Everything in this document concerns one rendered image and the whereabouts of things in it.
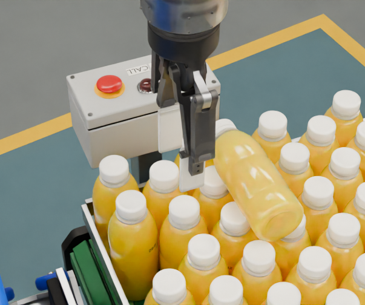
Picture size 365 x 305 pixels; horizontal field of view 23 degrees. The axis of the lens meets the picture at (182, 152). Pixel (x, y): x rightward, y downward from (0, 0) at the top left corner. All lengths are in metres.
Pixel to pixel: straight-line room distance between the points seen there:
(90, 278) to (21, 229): 1.26
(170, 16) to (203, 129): 0.14
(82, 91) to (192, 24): 0.41
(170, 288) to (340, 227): 0.23
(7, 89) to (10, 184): 0.43
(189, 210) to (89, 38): 2.05
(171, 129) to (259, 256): 0.19
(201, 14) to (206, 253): 0.33
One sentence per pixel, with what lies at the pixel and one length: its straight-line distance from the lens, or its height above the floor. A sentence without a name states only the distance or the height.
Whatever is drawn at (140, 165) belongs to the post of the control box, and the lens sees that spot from 1.35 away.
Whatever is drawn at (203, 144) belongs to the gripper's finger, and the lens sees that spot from 0.95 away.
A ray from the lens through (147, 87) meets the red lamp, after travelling 1.24.
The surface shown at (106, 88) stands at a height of 1.11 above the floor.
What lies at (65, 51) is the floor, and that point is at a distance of 3.08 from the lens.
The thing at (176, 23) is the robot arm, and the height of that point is 1.40.
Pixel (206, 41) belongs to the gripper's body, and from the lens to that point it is 0.90.
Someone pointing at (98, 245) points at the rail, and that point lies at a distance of 1.21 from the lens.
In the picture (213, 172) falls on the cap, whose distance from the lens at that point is 1.16.
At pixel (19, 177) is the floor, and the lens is 2.66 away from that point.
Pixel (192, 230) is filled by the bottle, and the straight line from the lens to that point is 1.13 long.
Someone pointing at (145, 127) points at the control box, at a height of 1.06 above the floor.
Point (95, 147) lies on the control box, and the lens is 1.25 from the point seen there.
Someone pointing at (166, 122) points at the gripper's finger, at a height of 1.20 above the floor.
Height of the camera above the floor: 1.93
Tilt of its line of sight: 46 degrees down
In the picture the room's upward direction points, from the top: straight up
